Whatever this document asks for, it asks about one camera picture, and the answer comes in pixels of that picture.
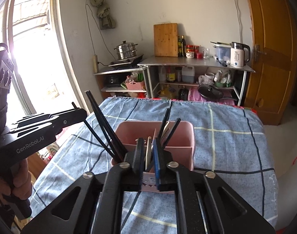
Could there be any black chopstick metal tip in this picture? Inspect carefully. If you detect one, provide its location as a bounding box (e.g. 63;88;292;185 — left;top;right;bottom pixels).
83;102;121;163

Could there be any pink plastic utensil basket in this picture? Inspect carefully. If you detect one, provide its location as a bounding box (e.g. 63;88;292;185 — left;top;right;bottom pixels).
110;120;196;194

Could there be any pink storage basket on shelf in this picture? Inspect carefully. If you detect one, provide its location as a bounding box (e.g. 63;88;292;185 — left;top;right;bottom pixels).
125;81;146;91

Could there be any black frying pan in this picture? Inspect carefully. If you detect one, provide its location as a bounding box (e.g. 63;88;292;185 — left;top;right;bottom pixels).
197;85;236;102

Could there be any stainless steel steamer pot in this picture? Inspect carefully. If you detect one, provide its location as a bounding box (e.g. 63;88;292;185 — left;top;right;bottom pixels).
114;41;137;60

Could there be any metal kitchen shelf table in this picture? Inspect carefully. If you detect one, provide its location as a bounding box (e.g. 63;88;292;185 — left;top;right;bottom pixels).
138;56;255;106

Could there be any glass cup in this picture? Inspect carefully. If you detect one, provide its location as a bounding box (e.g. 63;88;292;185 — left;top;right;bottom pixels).
203;48;210;59

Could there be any blue plaid tablecloth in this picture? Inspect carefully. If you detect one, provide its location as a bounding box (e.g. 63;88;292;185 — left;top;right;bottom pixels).
30;97;278;226

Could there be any person's left hand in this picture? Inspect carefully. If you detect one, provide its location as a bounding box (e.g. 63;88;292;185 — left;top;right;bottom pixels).
0;159;32;205

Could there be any white plastic jug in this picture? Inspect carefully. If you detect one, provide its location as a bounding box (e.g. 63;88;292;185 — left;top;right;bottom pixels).
182;66;195;83

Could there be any hanging olive cloth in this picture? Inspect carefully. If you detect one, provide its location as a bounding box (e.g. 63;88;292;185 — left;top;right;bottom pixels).
90;0;116;30

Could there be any wooden side shelf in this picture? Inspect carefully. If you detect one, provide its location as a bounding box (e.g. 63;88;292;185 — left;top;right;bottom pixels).
93;67;150;99

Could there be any dark soy sauce bottle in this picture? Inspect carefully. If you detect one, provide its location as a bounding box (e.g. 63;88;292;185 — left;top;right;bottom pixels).
181;36;186;57

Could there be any clear plastic container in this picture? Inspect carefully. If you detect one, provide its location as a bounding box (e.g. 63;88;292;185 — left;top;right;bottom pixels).
211;41;231;62

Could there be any window frame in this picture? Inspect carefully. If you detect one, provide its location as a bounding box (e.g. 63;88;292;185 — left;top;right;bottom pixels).
0;0;88;124

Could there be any red lidded jar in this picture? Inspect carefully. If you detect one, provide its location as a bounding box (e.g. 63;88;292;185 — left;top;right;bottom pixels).
185;45;195;59

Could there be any light wooden chopstick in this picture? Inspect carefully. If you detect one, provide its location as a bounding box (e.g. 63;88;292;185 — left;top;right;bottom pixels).
145;136;152;170
160;121;170;141

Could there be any wooden door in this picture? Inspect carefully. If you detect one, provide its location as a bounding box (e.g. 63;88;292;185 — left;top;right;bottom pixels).
244;0;297;125

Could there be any white electric kettle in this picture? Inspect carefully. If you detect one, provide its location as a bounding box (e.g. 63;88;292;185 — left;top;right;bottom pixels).
230;42;250;68

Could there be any black induction cooker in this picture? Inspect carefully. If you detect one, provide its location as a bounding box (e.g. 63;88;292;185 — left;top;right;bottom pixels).
108;54;143;68

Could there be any bamboo cutting board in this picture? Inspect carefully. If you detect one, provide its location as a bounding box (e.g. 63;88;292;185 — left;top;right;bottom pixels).
154;23;178;57

